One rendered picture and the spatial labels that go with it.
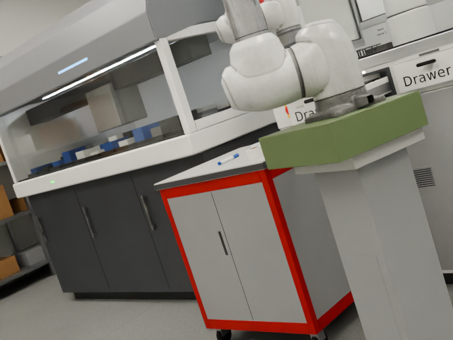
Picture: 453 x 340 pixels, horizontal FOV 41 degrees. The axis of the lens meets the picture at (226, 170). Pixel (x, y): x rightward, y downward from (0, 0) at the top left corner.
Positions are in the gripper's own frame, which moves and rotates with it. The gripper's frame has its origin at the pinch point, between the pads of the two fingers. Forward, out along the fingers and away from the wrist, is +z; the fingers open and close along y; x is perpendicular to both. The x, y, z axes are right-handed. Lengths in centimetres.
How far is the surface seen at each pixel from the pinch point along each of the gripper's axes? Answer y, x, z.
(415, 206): -21, -39, 37
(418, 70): 38.5, -23.6, 2.5
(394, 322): -36, -31, 66
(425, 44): 40.6, -27.6, -6.1
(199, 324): 1, 103, 91
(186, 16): 39, 83, -54
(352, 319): 11, 19, 91
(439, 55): 38, -33, -1
